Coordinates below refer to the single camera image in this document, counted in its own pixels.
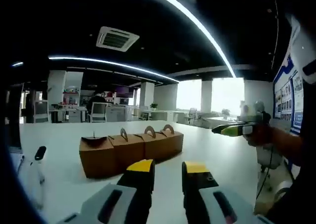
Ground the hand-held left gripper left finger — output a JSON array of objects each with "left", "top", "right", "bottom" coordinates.
[{"left": 59, "top": 159, "right": 156, "bottom": 224}]

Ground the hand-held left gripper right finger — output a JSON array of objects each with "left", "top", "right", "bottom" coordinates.
[{"left": 182, "top": 161, "right": 272, "bottom": 224}]

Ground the brown paper box with handle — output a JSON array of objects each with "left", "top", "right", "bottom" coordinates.
[
  {"left": 108, "top": 127, "right": 146, "bottom": 173},
  {"left": 159, "top": 124, "right": 185, "bottom": 157},
  {"left": 79, "top": 132, "right": 115, "bottom": 179},
  {"left": 135, "top": 125, "right": 165, "bottom": 162}
]

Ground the person's right hand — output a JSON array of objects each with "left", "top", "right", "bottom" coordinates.
[{"left": 245, "top": 124, "right": 275, "bottom": 148}]

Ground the large bright window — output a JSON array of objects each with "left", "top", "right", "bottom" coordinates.
[{"left": 176, "top": 77, "right": 245, "bottom": 116}]

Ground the white tape roll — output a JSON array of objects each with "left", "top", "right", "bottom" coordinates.
[{"left": 273, "top": 180, "right": 292, "bottom": 203}]

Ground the white worn chest device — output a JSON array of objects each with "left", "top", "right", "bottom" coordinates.
[{"left": 287, "top": 13, "right": 316, "bottom": 84}]

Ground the white device with black tip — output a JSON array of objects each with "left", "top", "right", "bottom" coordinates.
[{"left": 16, "top": 145, "right": 47, "bottom": 210}]

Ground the white mesh office chair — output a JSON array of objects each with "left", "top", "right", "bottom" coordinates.
[
  {"left": 33, "top": 99, "right": 50, "bottom": 124},
  {"left": 88, "top": 101, "right": 109, "bottom": 123}
]

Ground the long ceiling light strip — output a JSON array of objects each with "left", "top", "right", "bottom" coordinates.
[
  {"left": 141, "top": 0, "right": 238, "bottom": 78},
  {"left": 48, "top": 56, "right": 180, "bottom": 84}
]

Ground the white display shelf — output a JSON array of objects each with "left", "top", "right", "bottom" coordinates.
[{"left": 62, "top": 86, "right": 81, "bottom": 111}]

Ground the white ceiling air vent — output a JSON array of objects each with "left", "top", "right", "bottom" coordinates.
[{"left": 96, "top": 26, "right": 140, "bottom": 52}]

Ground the blue white wall display board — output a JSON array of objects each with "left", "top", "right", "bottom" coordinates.
[{"left": 272, "top": 43, "right": 305, "bottom": 136}]

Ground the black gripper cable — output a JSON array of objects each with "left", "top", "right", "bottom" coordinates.
[{"left": 255, "top": 147, "right": 275, "bottom": 201}]

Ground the purple wall screen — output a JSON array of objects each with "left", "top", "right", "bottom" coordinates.
[{"left": 115, "top": 86, "right": 134, "bottom": 98}]

